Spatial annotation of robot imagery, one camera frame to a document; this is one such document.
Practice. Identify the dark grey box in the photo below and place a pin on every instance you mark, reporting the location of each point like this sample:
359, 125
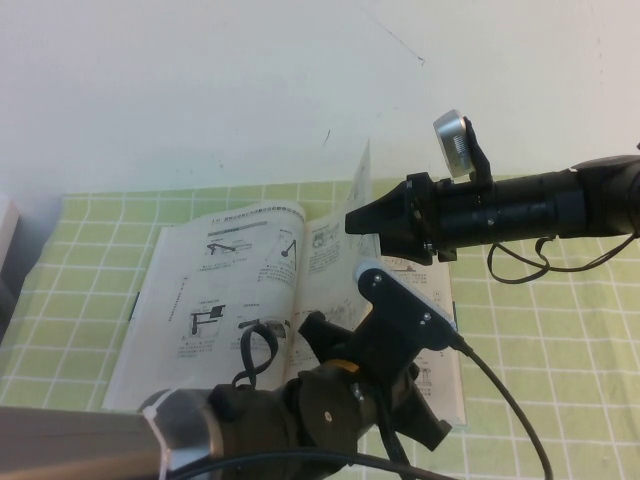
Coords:
7, 305

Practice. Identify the white panel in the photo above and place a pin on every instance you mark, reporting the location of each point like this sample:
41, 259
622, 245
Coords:
6, 230

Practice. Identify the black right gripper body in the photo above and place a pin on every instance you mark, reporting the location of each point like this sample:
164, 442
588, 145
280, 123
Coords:
427, 210

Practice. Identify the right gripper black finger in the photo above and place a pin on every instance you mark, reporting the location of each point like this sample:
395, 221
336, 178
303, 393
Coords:
405, 246
385, 217

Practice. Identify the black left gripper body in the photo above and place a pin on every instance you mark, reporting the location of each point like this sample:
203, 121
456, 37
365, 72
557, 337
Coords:
385, 357

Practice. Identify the book with diagrams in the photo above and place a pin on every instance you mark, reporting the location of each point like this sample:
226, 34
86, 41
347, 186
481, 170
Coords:
225, 300

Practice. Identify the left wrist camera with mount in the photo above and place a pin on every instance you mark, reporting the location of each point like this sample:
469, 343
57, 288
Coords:
395, 300

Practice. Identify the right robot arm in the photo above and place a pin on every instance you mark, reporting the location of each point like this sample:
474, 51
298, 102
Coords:
525, 215

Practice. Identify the green checked tablecloth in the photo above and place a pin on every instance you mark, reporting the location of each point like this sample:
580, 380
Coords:
550, 350

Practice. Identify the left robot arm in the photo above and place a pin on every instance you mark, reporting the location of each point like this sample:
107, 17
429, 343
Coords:
100, 435

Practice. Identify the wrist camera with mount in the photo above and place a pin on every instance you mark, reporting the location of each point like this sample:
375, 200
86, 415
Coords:
395, 300
452, 140

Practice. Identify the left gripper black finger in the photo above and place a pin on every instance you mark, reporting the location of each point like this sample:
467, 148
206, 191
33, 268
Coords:
422, 415
325, 335

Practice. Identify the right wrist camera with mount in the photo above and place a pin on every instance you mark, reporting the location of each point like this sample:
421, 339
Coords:
452, 140

